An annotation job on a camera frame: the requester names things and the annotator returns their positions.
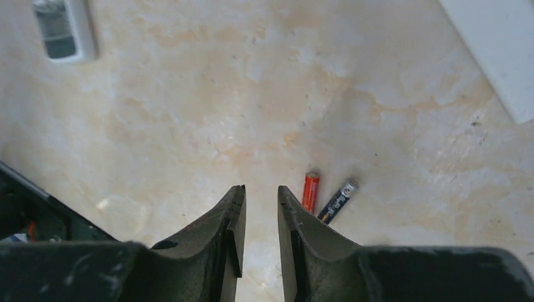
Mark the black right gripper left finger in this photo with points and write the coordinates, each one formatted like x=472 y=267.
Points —
x=201 y=262

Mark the white remote battery cover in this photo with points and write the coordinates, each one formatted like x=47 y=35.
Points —
x=499 y=34

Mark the grey remote control with buttons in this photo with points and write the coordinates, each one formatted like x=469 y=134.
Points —
x=66 y=30

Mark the red AAA battery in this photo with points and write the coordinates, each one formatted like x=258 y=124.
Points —
x=310 y=191

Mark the black silver AAA battery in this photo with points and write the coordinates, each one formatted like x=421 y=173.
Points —
x=338 y=201

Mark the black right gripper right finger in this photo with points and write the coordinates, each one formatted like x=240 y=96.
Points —
x=319 y=264

